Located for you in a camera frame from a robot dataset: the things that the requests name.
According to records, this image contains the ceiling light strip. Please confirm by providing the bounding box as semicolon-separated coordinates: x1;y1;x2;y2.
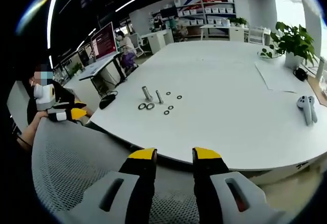
46;0;66;50

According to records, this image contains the shelf with white bins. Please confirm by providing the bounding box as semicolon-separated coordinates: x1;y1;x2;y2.
175;0;236;28

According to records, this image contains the black monitor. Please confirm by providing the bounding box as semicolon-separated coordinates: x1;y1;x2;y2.
159;6;178;19

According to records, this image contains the white chair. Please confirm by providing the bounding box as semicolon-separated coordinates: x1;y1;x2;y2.
248;26;266;43

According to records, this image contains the small threaded steel stud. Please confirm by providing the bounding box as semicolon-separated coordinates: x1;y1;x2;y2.
155;90;165;105

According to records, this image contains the small black device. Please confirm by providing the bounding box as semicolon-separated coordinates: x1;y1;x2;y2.
293;66;308;82

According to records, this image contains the small plant in white dish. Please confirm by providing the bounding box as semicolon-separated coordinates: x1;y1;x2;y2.
257;44;278;60

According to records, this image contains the white standing desk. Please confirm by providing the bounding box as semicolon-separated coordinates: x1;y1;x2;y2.
78;52;129;89

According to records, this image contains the white paper sheet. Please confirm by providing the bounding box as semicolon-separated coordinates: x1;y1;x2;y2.
254;56;311;94

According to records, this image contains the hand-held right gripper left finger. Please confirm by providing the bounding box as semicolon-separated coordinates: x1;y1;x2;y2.
76;147;158;224

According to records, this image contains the potted plant in white pot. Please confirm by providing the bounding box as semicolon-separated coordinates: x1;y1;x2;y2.
269;21;318;69

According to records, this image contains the person's black-clothed torso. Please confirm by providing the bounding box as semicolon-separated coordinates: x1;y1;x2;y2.
27;79;93;125

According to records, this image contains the green plant on counter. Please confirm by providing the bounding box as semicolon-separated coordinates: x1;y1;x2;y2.
229;16;248;28

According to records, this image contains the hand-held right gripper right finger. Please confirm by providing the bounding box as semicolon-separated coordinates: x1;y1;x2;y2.
192;146;287;224

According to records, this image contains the black computer mouse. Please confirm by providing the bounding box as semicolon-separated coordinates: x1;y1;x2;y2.
99;95;119;110

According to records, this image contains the large threaded steel stud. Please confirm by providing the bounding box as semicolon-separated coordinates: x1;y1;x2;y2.
142;85;154;102

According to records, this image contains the large display screen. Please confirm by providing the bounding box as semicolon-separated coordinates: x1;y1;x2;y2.
90;21;119;61

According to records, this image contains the white cabinet counter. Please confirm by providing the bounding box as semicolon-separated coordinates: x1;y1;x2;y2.
199;24;246;41

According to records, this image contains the grey handheld controller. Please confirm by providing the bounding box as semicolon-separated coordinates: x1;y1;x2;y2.
296;95;314;127
308;95;318;123

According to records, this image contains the grey mesh office chair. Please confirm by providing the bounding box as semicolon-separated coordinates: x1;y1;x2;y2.
31;118;201;224

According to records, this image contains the wooden tray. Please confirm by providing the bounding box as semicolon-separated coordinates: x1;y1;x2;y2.
307;75;327;107

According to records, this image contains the small green plant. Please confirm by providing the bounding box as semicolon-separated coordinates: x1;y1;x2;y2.
71;62;84;77

